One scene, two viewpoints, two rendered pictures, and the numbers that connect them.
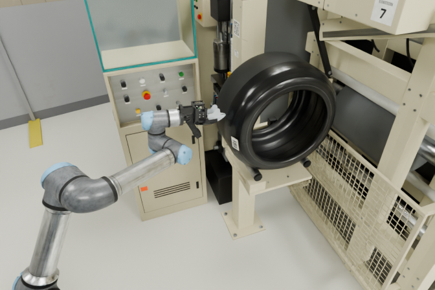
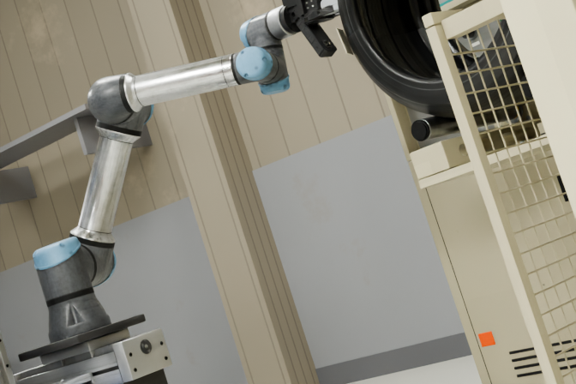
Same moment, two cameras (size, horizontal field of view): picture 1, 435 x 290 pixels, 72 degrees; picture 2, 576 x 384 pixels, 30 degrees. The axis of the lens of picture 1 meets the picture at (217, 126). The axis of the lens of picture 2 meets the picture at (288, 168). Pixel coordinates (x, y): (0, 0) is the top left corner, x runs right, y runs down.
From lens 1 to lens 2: 2.38 m
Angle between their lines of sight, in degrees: 71
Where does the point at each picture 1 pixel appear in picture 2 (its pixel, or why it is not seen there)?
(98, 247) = not seen: outside the picture
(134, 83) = not seen: hidden behind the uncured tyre
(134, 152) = (447, 224)
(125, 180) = (144, 77)
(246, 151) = (363, 55)
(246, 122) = not seen: outside the picture
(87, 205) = (93, 97)
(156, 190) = (515, 351)
